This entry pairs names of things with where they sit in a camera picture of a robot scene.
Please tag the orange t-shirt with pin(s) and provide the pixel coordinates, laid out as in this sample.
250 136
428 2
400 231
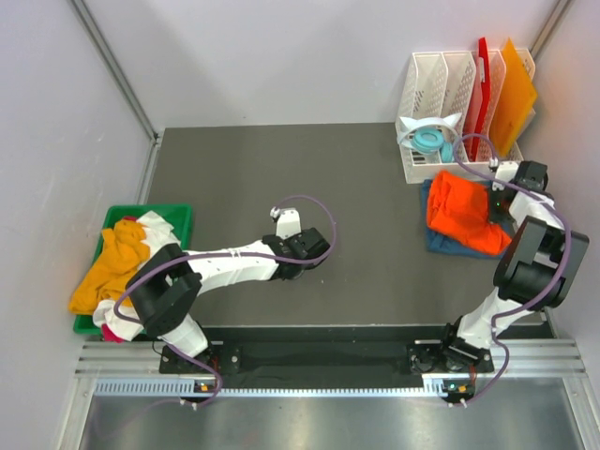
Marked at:
458 209

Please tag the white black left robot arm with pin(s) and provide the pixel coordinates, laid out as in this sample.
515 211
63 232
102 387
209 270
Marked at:
167 286

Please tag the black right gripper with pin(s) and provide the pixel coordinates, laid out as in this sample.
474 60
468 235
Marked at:
493 216

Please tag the teal headphones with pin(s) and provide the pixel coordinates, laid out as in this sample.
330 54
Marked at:
429 140

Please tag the white t-shirt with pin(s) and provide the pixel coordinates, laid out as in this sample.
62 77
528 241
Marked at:
158 233

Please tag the red plastic folder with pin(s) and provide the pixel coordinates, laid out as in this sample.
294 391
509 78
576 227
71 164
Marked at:
481 89

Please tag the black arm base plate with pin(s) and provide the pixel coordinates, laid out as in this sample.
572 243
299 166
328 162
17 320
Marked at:
320 357

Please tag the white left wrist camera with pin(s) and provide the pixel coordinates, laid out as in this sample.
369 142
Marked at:
287 222

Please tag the orange plastic folder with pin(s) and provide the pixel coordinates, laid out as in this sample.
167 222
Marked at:
515 102

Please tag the white plastic file organizer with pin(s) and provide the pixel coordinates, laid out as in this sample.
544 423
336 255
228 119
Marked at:
438 84

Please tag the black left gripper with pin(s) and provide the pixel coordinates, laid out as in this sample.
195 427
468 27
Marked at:
308 266

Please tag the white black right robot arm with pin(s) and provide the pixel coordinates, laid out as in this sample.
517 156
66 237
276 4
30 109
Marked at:
535 272

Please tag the magenta t-shirt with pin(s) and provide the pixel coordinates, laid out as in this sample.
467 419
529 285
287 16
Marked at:
108 334

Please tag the aluminium frame rail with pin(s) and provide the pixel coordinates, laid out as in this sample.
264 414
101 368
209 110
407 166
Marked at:
528 358

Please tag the folded blue t-shirt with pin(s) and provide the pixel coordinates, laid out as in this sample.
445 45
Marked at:
439 243

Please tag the mustard yellow t-shirt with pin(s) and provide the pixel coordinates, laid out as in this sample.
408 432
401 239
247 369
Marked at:
123 251

